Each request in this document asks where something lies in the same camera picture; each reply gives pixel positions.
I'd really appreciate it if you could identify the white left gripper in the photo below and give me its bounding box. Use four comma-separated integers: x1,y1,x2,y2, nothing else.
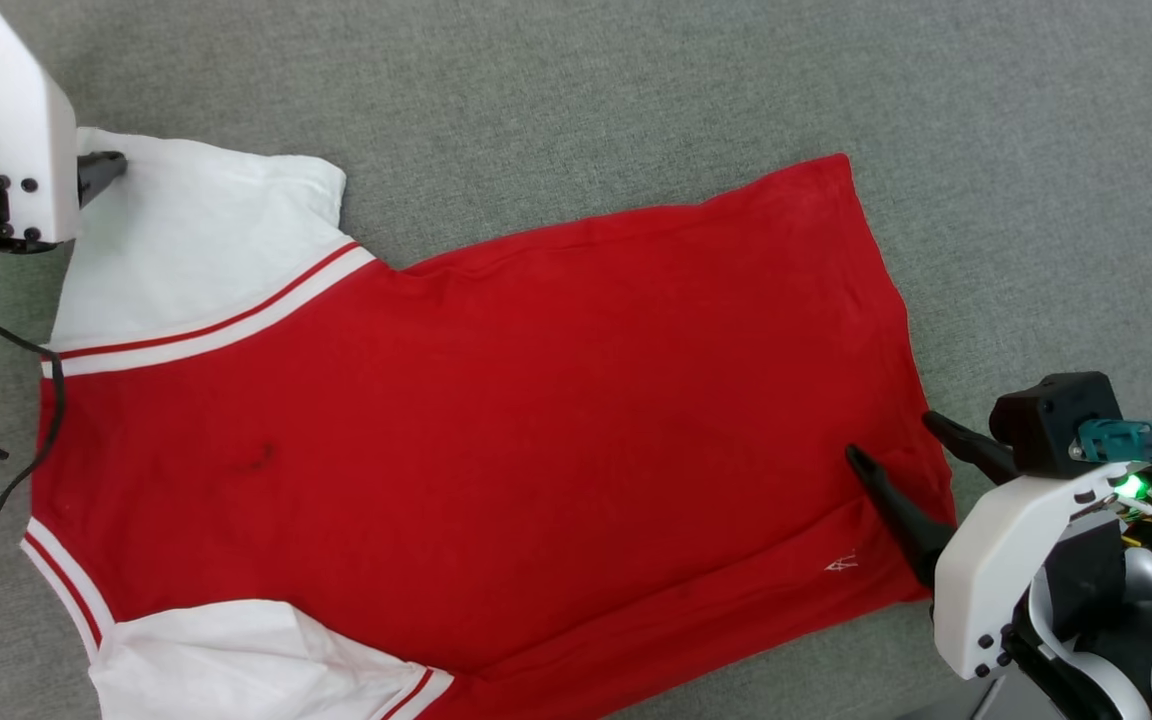
0,0,129,253

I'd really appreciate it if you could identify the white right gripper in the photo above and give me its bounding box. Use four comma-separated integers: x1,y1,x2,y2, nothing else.
845,411,1139,682

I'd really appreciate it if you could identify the red and white jersey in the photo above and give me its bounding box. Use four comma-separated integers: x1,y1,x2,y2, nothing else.
21,128,959,720

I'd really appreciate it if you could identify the teal cable connector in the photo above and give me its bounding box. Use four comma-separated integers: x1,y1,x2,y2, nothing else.
1076,419,1152,467

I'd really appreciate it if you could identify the thin black cable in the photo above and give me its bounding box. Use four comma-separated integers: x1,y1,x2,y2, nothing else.
0,300,68,526

